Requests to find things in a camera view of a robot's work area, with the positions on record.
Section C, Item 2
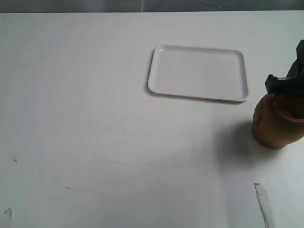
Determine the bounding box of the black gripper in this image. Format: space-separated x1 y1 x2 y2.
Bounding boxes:
265 39 304 97

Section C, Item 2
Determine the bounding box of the brown wooden mortar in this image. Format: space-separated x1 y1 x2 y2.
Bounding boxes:
252 93 304 149

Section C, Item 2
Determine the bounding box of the dark red object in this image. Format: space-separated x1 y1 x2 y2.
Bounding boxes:
277 110 295 119

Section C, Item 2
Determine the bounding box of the white rectangular plastic tray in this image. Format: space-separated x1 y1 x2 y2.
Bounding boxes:
147 45 249 103

